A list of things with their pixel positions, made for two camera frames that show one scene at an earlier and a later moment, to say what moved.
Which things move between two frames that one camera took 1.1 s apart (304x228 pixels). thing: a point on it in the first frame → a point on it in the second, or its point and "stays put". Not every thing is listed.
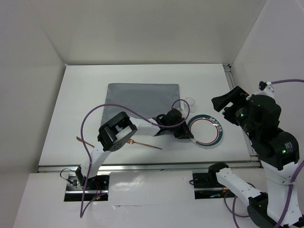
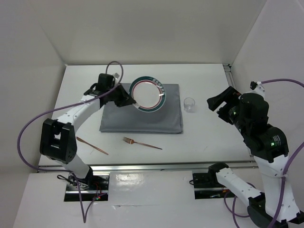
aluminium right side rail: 253,157 stays put
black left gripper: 184,132 → 126,99
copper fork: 131,142 stays put
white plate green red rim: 207,130 → 148,92
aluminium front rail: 145,166 stays put
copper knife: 85,142 stays put
